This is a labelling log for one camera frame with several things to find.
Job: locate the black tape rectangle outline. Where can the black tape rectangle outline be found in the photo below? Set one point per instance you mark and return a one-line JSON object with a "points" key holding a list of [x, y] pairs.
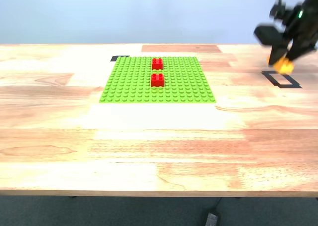
{"points": [[272, 80]]}

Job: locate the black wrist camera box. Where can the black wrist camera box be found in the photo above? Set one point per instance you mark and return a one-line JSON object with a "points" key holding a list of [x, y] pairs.
{"points": [[276, 12]]}

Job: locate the black power adapter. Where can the black power adapter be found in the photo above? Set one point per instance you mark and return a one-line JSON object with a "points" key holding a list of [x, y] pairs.
{"points": [[211, 219]]}

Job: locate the yellow toy brick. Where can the yellow toy brick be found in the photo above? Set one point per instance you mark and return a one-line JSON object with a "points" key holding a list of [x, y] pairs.
{"points": [[284, 66]]}

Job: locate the black tape patch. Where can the black tape patch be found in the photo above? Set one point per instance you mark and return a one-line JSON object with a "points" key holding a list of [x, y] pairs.
{"points": [[114, 58]]}

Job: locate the red toy brick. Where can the red toy brick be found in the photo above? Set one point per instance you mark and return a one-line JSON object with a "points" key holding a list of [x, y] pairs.
{"points": [[157, 64], [157, 82]]}

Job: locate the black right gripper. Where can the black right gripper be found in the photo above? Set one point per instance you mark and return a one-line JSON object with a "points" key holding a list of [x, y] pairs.
{"points": [[305, 22]]}

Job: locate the green studded baseplate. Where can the green studded baseplate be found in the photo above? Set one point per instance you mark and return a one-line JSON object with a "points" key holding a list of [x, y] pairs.
{"points": [[129, 87]]}

